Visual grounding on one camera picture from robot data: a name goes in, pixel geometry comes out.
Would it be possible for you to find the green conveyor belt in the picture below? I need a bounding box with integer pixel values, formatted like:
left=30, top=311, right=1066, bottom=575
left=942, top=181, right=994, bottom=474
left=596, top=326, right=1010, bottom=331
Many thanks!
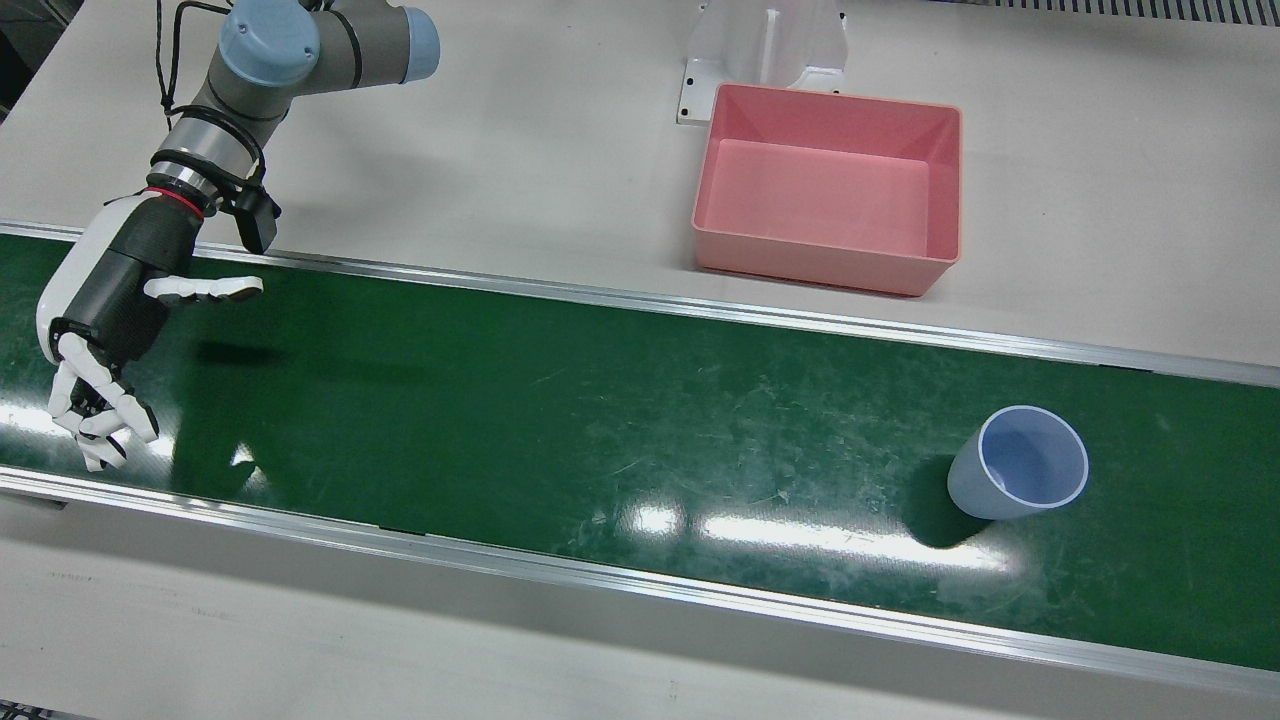
left=0, top=222, right=1280, bottom=699

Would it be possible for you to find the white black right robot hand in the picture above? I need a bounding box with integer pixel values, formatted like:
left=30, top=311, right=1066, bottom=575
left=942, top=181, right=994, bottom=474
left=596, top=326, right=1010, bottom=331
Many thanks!
left=38, top=188, right=264, bottom=472

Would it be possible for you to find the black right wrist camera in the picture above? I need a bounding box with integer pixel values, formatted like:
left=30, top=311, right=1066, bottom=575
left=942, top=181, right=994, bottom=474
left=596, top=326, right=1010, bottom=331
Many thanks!
left=228, top=185, right=283, bottom=254

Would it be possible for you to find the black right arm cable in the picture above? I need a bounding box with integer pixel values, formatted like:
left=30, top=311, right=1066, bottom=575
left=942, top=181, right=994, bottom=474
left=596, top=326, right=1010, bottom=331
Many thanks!
left=152, top=0, right=233, bottom=113

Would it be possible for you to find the light blue plastic cup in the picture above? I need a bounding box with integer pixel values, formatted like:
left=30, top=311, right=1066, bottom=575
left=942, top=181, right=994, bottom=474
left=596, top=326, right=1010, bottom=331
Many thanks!
left=947, top=405, right=1090, bottom=521

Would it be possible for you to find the pink plastic box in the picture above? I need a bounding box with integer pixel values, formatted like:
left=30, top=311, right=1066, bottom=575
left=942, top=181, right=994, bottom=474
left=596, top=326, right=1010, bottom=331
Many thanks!
left=692, top=83, right=964, bottom=298

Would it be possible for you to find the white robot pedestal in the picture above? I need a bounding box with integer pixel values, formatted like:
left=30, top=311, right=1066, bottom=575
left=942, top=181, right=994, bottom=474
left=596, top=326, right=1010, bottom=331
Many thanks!
left=677, top=0, right=849, bottom=126

